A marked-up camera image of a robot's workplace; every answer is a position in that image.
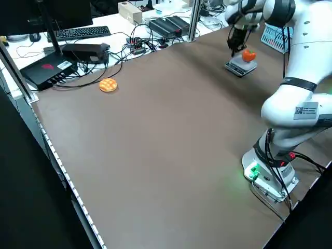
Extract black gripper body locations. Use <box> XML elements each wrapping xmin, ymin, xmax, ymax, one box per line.
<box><xmin>228</xmin><ymin>25</ymin><xmax>250</xmax><ymax>44</ymax></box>

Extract silver kitchen scale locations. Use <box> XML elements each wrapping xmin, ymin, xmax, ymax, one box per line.
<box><xmin>224</xmin><ymin>54</ymin><xmax>259</xmax><ymax>78</ymax></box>

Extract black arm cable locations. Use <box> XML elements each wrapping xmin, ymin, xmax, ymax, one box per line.
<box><xmin>281</xmin><ymin>25</ymin><xmax>292</xmax><ymax>78</ymax></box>

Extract black box with red logo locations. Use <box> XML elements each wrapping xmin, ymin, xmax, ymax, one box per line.
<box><xmin>20</xmin><ymin>55</ymin><xmax>79</xmax><ymax>91</ymax></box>

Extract red tomato with green stem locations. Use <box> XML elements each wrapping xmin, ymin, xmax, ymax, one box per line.
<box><xmin>242</xmin><ymin>49</ymin><xmax>257</xmax><ymax>63</ymax></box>

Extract white desk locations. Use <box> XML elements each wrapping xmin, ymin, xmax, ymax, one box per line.
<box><xmin>0</xmin><ymin>0</ymin><xmax>229</xmax><ymax>103</ymax></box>

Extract white tape roll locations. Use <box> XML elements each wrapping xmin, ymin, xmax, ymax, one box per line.
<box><xmin>202</xmin><ymin>17</ymin><xmax>223</xmax><ymax>29</ymax></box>

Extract black power brick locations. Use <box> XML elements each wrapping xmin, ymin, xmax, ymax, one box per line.
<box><xmin>165</xmin><ymin>15</ymin><xmax>190</xmax><ymax>33</ymax></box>
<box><xmin>149</xmin><ymin>17</ymin><xmax>179</xmax><ymax>38</ymax></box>

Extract wooden box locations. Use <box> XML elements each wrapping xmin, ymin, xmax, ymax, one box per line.
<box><xmin>118</xmin><ymin>2</ymin><xmax>144</xmax><ymax>25</ymax></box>

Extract black monitor stand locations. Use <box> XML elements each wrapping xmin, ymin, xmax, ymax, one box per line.
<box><xmin>37</xmin><ymin>0</ymin><xmax>68</xmax><ymax>57</ymax></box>

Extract black desk cable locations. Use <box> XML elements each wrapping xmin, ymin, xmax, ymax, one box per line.
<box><xmin>51</xmin><ymin>51</ymin><xmax>125</xmax><ymax>90</ymax></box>

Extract light blue plastic basket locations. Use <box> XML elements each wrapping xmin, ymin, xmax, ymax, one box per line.
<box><xmin>260</xmin><ymin>24</ymin><xmax>290</xmax><ymax>54</ymax></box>

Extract black base cable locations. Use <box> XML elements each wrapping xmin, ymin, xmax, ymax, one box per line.
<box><xmin>264</xmin><ymin>129</ymin><xmax>294</xmax><ymax>208</ymax></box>

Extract black keyboard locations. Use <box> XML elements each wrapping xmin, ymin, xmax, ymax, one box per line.
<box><xmin>47</xmin><ymin>25</ymin><xmax>112</xmax><ymax>43</ymax></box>

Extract black power adapter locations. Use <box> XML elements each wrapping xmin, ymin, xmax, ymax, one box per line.
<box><xmin>62</xmin><ymin>43</ymin><xmax>111</xmax><ymax>64</ymax></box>

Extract grey USB hub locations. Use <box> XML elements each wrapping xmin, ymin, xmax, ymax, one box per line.
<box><xmin>126</xmin><ymin>37</ymin><xmax>146</xmax><ymax>54</ymax></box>

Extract black computer monitor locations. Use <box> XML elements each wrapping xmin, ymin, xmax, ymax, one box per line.
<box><xmin>0</xmin><ymin>0</ymin><xmax>93</xmax><ymax>36</ymax></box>

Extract aluminium table edge rail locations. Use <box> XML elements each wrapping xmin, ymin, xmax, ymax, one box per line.
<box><xmin>30</xmin><ymin>102</ymin><xmax>107</xmax><ymax>249</ymax></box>

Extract aluminium frame post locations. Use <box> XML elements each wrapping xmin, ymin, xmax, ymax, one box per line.
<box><xmin>188</xmin><ymin>0</ymin><xmax>202</xmax><ymax>42</ymax></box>

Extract aluminium corner post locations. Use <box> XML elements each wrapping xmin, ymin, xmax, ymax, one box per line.
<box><xmin>0</xmin><ymin>41</ymin><xmax>39</xmax><ymax>103</ymax></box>

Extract round orange checkered bread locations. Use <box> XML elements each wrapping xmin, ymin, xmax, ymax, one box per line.
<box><xmin>99</xmin><ymin>78</ymin><xmax>119</xmax><ymax>93</ymax></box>

